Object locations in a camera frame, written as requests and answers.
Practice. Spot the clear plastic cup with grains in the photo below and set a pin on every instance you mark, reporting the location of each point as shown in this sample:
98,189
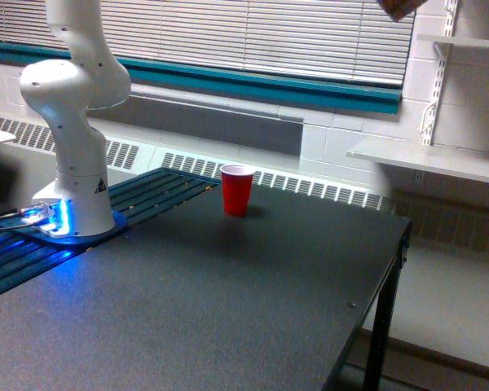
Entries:
398,9

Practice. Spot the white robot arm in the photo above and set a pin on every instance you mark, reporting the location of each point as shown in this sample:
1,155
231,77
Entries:
62,92

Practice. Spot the red plastic cup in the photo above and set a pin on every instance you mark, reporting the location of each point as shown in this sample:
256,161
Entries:
236,187

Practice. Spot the baseboard radiator vent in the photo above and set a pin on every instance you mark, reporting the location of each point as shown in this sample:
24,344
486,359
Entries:
135,157

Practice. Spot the white window blinds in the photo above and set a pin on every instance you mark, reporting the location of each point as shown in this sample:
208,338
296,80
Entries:
352,42

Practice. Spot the black table leg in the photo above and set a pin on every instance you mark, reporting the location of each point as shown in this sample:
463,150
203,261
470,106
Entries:
383,316

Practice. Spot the white shelf bracket rail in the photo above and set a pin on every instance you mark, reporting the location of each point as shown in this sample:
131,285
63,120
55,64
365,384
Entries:
429,117

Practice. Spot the blue slotted mounting rail plate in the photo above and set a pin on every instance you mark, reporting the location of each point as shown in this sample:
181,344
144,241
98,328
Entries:
138,199

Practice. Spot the white lower wall shelf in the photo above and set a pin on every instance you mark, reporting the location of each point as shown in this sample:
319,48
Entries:
453,162

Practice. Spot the white wall shelf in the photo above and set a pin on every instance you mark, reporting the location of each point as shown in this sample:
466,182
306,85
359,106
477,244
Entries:
464,40
453,162

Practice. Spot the white upper wall shelf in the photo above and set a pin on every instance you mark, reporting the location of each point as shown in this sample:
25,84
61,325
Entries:
464,40

